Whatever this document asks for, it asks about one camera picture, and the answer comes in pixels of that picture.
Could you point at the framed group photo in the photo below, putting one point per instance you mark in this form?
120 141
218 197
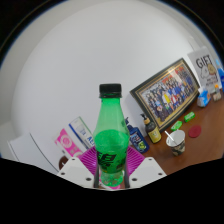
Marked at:
166 93

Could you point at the camouflage print paper cup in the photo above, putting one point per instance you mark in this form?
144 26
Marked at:
177 146

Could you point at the blue tissue pack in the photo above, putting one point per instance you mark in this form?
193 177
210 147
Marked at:
203 98

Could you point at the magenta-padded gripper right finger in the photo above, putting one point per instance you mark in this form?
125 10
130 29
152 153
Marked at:
146 171

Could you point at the green plastic drink bottle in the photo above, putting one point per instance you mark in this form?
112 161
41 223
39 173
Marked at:
111 140

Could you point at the white refrigerator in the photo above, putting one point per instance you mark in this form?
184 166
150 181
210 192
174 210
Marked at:
30 150

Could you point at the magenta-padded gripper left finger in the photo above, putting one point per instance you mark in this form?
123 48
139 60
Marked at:
77 172

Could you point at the white stick in cup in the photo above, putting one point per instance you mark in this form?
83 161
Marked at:
169 136

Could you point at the white paper gift bag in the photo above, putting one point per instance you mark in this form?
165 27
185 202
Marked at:
203 66

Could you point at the dark blue pump bottle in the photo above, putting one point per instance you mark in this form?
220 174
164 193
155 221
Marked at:
138 140

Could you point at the small printed snack box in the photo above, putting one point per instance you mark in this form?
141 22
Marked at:
217 94

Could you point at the dark pump bottle yellow label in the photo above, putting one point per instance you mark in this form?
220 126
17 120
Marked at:
153 131

